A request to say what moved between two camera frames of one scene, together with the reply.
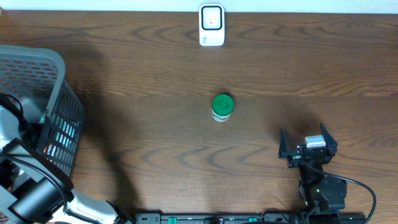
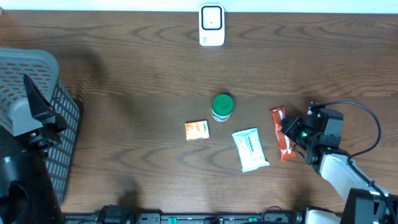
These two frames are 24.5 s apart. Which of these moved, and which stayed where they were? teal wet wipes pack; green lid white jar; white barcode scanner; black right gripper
Moved: teal wet wipes pack; black right gripper
Stayed: white barcode scanner; green lid white jar
